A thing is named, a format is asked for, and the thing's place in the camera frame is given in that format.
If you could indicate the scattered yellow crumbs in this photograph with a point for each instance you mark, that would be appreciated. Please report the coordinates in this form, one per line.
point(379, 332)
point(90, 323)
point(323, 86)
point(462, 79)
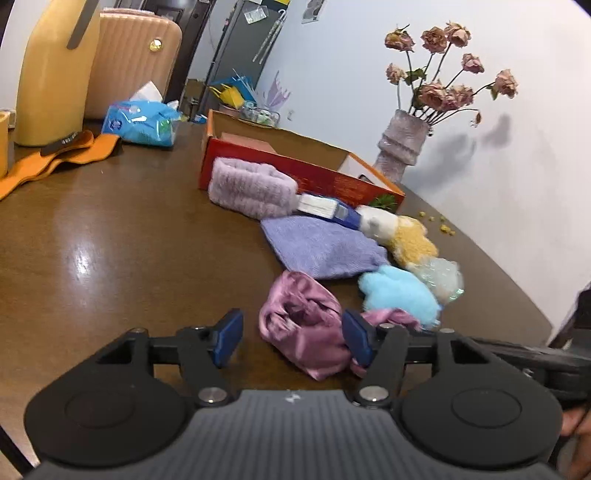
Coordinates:
point(444, 227)

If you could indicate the person's right hand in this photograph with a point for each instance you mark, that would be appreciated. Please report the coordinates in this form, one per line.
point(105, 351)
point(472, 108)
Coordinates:
point(577, 421)

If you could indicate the bunch of dried pink roses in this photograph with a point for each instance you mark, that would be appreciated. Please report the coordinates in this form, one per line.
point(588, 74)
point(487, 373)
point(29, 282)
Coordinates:
point(434, 94)

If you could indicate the dark brown door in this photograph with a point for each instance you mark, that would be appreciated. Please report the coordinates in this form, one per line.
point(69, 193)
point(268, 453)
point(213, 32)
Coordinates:
point(203, 27)

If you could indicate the yellow thermos jug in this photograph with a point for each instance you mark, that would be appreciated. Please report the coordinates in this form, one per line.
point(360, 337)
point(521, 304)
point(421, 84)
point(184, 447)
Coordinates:
point(51, 83)

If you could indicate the pink satin cloth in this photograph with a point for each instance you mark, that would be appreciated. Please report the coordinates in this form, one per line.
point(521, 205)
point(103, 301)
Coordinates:
point(300, 332)

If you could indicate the white plush toy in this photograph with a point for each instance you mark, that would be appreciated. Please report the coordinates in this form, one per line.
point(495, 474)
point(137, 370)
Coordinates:
point(376, 224)

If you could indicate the yellow plush toy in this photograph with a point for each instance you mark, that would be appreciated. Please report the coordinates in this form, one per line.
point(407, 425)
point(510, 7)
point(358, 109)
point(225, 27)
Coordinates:
point(411, 242)

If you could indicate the red cardboard box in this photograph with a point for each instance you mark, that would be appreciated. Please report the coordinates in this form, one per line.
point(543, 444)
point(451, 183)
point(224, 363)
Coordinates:
point(277, 164)

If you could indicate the purple knit pouch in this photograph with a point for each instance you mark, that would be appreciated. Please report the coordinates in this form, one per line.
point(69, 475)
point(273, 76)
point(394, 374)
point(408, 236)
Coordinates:
point(318, 247)

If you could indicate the wall poster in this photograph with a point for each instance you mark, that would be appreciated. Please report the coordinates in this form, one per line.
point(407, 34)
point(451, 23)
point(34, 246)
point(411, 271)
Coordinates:
point(314, 10)

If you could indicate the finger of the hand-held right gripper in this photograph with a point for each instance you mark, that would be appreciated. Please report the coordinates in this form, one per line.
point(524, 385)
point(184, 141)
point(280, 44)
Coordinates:
point(517, 355)

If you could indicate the purple butterfly wall sticker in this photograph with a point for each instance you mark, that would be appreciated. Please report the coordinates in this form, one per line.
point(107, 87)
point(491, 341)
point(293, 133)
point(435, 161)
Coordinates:
point(277, 94)

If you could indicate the clear mesh bath puff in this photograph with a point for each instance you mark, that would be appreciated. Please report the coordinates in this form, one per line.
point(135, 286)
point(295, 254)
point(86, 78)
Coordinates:
point(441, 277)

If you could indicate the clear plastic packet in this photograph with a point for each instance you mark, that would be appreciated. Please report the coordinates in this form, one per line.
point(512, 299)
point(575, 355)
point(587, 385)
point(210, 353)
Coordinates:
point(255, 14)

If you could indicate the blue white pocket tissue packet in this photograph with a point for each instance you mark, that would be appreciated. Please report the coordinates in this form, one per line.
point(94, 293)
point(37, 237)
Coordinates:
point(318, 206)

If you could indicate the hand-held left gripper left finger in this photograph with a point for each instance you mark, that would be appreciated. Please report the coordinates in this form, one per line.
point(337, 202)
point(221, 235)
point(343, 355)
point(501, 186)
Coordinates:
point(229, 334)

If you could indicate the blue tissue pack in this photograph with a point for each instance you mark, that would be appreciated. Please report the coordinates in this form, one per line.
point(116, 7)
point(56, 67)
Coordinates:
point(138, 122)

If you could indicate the yellow and blue bag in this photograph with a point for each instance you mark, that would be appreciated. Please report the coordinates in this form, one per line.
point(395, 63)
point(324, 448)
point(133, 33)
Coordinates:
point(231, 94)

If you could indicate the pink knit-covered vase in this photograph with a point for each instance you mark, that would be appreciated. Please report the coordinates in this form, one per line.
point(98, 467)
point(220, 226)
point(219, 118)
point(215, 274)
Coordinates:
point(399, 143)

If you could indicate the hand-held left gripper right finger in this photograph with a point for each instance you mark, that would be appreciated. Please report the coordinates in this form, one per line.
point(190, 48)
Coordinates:
point(356, 337)

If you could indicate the blue plush toy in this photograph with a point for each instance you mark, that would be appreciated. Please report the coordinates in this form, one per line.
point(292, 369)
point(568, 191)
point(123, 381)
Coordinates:
point(397, 290)

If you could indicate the grey refrigerator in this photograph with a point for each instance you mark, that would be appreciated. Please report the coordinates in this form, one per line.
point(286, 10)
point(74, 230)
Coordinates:
point(240, 50)

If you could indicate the pink ribbed suitcase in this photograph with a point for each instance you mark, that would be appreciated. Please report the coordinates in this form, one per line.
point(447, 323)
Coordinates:
point(134, 69)

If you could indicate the lilac fluffy headband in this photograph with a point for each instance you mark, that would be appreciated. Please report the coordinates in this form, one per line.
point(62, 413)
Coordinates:
point(249, 187)

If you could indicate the cluster of small bottles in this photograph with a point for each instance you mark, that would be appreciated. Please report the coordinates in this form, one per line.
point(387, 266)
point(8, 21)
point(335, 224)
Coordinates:
point(261, 114)

